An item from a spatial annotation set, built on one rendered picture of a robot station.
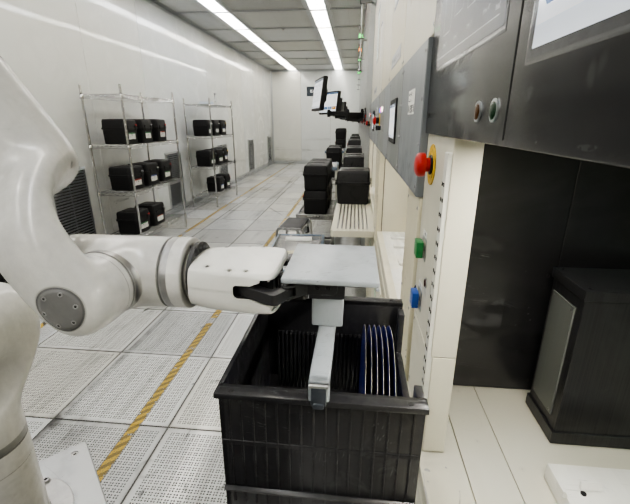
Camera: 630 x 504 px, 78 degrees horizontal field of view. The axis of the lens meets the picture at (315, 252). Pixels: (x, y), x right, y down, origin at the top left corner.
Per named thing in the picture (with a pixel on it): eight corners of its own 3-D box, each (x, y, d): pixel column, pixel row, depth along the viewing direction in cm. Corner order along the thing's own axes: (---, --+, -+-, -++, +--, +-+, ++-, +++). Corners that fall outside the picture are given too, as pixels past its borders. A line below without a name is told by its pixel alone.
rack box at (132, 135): (127, 144, 419) (124, 118, 410) (102, 144, 420) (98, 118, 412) (141, 142, 447) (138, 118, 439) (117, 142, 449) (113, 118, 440)
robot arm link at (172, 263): (193, 288, 53) (214, 289, 52) (162, 319, 44) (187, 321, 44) (186, 227, 50) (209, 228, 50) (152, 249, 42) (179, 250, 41)
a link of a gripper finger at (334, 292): (286, 294, 45) (344, 297, 44) (280, 307, 42) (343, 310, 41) (285, 268, 44) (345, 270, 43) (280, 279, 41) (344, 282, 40)
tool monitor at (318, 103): (311, 121, 371) (311, 80, 360) (365, 121, 366) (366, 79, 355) (306, 121, 332) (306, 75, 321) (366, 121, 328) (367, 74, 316)
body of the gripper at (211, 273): (209, 284, 53) (291, 288, 52) (176, 321, 43) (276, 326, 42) (204, 230, 50) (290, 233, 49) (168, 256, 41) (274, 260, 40)
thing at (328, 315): (270, 407, 67) (264, 228, 57) (391, 416, 65) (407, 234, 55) (225, 557, 44) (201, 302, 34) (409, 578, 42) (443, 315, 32)
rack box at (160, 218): (156, 226, 483) (153, 205, 475) (135, 225, 487) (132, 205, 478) (168, 220, 512) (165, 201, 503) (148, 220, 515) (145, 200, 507)
